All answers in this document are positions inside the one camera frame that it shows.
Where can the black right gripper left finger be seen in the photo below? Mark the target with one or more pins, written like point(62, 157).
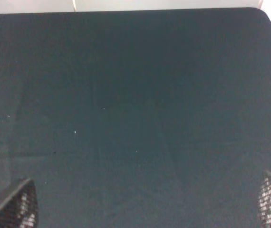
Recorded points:
point(19, 205)

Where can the black tablecloth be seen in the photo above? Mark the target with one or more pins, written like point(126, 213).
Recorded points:
point(138, 119)

